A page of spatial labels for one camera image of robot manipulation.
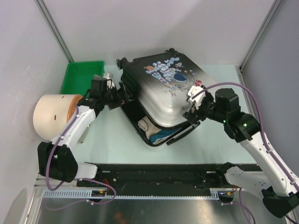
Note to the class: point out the aluminium frame post right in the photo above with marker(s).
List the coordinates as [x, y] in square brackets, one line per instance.
[274, 9]

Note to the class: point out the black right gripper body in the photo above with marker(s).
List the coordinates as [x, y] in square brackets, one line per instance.
[207, 109]

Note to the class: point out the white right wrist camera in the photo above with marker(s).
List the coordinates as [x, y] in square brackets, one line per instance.
[195, 96]

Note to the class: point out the aluminium frame post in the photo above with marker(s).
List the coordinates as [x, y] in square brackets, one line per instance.
[274, 9]
[54, 29]

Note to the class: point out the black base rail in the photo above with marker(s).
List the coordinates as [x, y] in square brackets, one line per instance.
[147, 178]

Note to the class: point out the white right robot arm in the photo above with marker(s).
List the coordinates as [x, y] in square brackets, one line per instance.
[278, 187]

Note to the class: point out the beige cylindrical drum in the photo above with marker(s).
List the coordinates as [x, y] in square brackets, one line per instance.
[52, 112]

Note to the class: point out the space astronaut print suitcase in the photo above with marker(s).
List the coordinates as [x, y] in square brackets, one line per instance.
[158, 87]

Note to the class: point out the green plastic bin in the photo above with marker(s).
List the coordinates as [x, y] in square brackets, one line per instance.
[78, 76]

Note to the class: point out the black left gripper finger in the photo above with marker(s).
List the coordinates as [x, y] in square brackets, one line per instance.
[119, 102]
[122, 90]

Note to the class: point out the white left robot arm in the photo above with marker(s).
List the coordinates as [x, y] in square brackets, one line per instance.
[55, 158]

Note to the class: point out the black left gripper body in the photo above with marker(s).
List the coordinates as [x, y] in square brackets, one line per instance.
[111, 94]

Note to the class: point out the cream and teal towel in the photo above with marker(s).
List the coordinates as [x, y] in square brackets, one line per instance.
[154, 134]

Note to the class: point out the grey slotted cable duct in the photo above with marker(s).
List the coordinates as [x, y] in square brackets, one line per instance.
[196, 194]

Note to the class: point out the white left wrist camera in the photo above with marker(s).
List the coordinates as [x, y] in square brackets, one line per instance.
[106, 76]

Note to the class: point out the aluminium frame post left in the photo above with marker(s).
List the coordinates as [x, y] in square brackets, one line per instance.
[54, 29]

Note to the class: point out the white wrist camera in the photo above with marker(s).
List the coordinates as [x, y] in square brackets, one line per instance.
[106, 76]
[195, 96]

